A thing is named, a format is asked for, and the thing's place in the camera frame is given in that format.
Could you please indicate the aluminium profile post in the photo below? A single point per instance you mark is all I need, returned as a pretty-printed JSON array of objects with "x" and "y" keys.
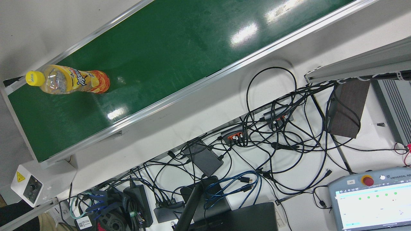
[{"x": 362, "y": 64}]

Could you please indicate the flat black adapter box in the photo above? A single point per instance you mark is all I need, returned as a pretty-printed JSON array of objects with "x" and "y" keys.
[{"x": 205, "y": 158}]

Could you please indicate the orange juice bottle yellow cap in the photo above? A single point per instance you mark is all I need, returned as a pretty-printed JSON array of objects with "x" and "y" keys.
[{"x": 80, "y": 80}]

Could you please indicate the black pulley part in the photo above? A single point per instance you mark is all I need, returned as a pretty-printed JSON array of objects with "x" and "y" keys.
[{"x": 110, "y": 221}]

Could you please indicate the white conveyor control box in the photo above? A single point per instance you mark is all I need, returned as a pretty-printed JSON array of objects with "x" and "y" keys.
[{"x": 32, "y": 189}]

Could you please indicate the aluminium rail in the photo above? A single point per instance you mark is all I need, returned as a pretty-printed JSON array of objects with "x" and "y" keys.
[{"x": 29, "y": 214}]

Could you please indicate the black usb hub orange ports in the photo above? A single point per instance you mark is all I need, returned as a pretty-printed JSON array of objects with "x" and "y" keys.
[
  {"x": 276, "y": 114},
  {"x": 232, "y": 131}
]

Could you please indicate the white keyboard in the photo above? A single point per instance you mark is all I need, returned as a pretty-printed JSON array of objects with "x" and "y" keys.
[{"x": 280, "y": 218}]

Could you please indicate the black monitor stand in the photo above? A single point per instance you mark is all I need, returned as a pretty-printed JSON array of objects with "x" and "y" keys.
[{"x": 191, "y": 205}]

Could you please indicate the black power brick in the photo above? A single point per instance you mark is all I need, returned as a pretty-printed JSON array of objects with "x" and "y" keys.
[{"x": 138, "y": 202}]

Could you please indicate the dark brown block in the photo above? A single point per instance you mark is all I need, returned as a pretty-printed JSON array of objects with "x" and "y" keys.
[{"x": 348, "y": 109}]

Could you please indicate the white barcode label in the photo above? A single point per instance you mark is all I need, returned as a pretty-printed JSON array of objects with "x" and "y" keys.
[{"x": 84, "y": 222}]

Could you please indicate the grey robot teach pendant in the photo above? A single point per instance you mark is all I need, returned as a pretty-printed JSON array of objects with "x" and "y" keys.
[{"x": 369, "y": 205}]

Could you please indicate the black docking hub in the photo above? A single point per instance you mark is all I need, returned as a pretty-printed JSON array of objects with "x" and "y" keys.
[{"x": 165, "y": 213}]

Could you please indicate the green conveyor belt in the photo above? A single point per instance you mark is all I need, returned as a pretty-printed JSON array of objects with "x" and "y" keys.
[{"x": 160, "y": 64}]

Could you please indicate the black monitor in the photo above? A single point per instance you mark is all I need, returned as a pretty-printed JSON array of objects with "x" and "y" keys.
[{"x": 244, "y": 218}]

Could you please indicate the grey ribbed metal box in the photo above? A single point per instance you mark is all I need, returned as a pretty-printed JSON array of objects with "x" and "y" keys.
[{"x": 396, "y": 102}]

